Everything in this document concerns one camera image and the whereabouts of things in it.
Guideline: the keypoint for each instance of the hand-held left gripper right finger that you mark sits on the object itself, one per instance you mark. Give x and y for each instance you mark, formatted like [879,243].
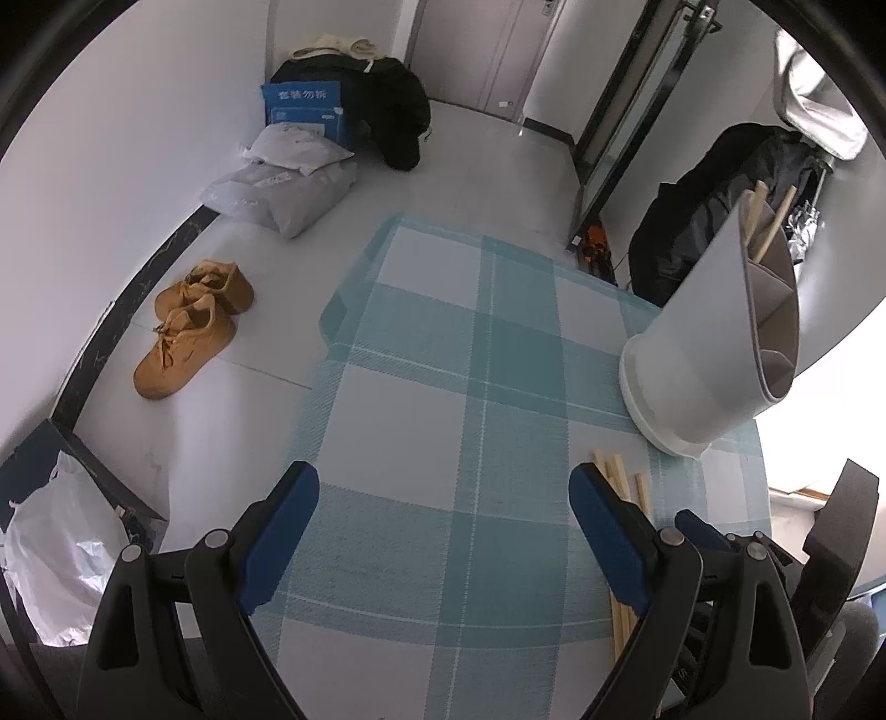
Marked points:
[609,540]

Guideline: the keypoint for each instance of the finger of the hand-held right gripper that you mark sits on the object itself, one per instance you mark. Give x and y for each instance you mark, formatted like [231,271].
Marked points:
[700,526]

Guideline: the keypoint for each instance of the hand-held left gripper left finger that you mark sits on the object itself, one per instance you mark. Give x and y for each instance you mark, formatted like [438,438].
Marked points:
[280,536]

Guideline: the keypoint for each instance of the white divided utensil holder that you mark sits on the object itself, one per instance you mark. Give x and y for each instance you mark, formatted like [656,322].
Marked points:
[692,346]

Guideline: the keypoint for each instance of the teal plaid tablecloth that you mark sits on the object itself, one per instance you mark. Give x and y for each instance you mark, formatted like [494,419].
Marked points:
[450,429]

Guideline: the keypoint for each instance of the tan suede shoe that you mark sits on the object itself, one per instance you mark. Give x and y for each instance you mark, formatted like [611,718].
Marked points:
[207,284]
[183,349]

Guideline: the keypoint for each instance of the black backpack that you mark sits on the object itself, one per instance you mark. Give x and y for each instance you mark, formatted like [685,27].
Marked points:
[678,242]

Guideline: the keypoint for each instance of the orange and black tool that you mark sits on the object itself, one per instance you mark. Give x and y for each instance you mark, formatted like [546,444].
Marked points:
[592,242]

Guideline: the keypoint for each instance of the silver folded umbrella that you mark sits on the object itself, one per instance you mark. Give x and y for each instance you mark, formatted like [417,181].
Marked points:
[803,228]

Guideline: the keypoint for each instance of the grey plastic parcel bag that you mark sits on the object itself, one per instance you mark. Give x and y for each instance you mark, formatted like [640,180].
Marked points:
[277,197]

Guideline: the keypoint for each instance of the black hanging jacket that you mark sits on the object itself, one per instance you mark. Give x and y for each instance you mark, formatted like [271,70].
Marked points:
[754,156]

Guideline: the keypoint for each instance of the white plastic parcel bag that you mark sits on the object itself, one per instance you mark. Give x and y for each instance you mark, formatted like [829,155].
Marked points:
[297,149]

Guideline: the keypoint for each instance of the black framed glass panel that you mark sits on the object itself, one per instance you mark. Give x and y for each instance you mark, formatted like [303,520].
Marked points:
[623,118]

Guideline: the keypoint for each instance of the blue printed package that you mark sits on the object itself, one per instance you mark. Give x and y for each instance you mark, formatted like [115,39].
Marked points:
[304,111]

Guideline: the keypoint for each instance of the grey hanging garment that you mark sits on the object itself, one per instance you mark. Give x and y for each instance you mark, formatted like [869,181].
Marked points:
[817,90]

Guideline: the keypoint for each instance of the black jacket on floor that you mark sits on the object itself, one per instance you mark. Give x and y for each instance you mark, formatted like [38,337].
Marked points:
[394,104]

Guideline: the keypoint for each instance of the beige cloth bag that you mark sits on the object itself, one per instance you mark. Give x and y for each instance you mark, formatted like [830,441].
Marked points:
[325,48]

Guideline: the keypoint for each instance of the grey door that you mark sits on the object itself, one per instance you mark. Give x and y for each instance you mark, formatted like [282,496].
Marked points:
[471,48]

